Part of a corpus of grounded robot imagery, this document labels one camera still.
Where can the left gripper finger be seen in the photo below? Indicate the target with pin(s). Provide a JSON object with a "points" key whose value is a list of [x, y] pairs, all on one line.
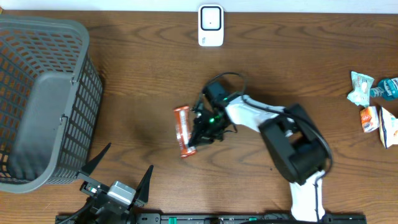
{"points": [[90, 166], [142, 192]]}

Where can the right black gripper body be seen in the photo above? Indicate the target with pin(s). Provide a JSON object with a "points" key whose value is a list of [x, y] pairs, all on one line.
{"points": [[208, 129]]}

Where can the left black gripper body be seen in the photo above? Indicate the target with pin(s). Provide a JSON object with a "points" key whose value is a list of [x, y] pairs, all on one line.
{"points": [[96, 195]]}

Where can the red Top candy bar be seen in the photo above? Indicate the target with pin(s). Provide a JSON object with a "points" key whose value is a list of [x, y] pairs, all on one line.
{"points": [[183, 131]]}

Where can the light blue snack pouch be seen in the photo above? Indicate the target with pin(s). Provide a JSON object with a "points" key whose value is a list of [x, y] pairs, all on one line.
{"points": [[360, 95]]}

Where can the orange small carton box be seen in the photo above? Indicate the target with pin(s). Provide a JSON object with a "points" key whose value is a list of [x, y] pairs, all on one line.
{"points": [[369, 119]]}

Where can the orange noodle snack packet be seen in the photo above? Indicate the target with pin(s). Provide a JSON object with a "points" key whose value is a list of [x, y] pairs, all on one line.
{"points": [[388, 128]]}

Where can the blue glass bottle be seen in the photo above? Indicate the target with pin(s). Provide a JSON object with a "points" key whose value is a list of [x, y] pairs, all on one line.
{"points": [[386, 88]]}

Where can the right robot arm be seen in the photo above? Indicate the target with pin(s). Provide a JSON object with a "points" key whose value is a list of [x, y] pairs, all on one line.
{"points": [[298, 150]]}

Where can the white barcode scanner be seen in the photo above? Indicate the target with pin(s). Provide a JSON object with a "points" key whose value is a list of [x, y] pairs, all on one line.
{"points": [[210, 25]]}

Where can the grey plastic shopping basket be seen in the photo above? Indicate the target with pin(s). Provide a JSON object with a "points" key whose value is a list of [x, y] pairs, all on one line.
{"points": [[50, 99]]}

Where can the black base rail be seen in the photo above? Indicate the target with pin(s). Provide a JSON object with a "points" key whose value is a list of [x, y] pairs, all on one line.
{"points": [[155, 218]]}

